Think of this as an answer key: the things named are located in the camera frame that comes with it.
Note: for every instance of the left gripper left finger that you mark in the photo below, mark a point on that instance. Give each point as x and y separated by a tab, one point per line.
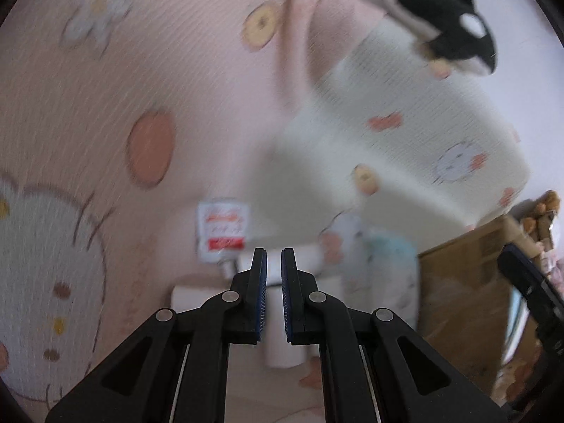
173	367

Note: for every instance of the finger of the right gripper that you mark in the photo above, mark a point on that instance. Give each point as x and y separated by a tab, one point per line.
541	297

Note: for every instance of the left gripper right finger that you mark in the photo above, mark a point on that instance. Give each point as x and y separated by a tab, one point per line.
374	367

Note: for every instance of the brown teddy bear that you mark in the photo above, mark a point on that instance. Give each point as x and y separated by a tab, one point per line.
542	223

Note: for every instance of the cardboard box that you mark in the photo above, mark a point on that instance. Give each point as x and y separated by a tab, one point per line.
470	313

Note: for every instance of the light blue refill pouch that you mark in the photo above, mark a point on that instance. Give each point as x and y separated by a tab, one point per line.
384	272

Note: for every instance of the red white sachet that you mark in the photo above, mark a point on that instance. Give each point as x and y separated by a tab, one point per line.
221	228

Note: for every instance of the cream Hello Kitty pillow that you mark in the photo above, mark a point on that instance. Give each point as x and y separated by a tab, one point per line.
381	138

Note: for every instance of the orca plush toy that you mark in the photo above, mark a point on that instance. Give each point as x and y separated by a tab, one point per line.
453	30

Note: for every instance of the pink Hello Kitty blanket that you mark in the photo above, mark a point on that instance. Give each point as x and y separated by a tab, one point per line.
117	118

